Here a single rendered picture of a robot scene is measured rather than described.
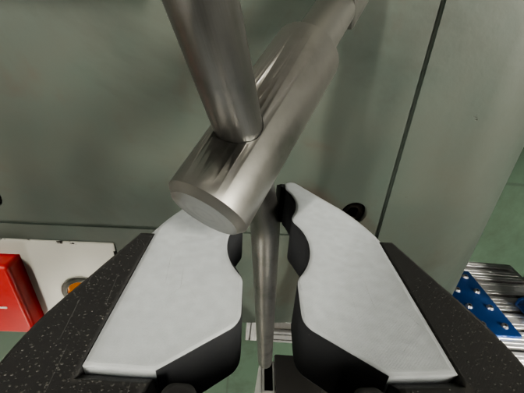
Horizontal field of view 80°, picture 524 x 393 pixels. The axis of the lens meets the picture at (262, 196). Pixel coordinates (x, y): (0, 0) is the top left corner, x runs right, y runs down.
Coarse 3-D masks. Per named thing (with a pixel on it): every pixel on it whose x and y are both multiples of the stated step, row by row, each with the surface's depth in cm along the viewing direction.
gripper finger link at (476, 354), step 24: (408, 264) 8; (408, 288) 7; (432, 288) 7; (432, 312) 7; (456, 312) 7; (456, 336) 6; (480, 336) 6; (456, 360) 6; (480, 360) 6; (504, 360) 6; (408, 384) 6; (432, 384) 6; (456, 384) 6; (480, 384) 5; (504, 384) 5
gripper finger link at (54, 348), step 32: (128, 256) 8; (96, 288) 7; (64, 320) 6; (96, 320) 6; (32, 352) 6; (64, 352) 6; (0, 384) 5; (32, 384) 5; (64, 384) 5; (96, 384) 5; (128, 384) 5
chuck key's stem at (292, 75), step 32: (320, 0) 10; (352, 0) 10; (288, 32) 9; (320, 32) 9; (256, 64) 9; (288, 64) 8; (320, 64) 9; (288, 96) 8; (320, 96) 9; (288, 128) 8; (192, 160) 7; (224, 160) 7; (256, 160) 7; (192, 192) 7; (224, 192) 7; (256, 192) 7; (224, 224) 8
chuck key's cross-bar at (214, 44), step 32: (192, 0) 4; (224, 0) 5; (192, 32) 5; (224, 32) 5; (192, 64) 6; (224, 64) 5; (224, 96) 6; (256, 96) 7; (224, 128) 7; (256, 128) 7; (256, 224) 11; (256, 256) 14; (256, 288) 16; (256, 320) 20
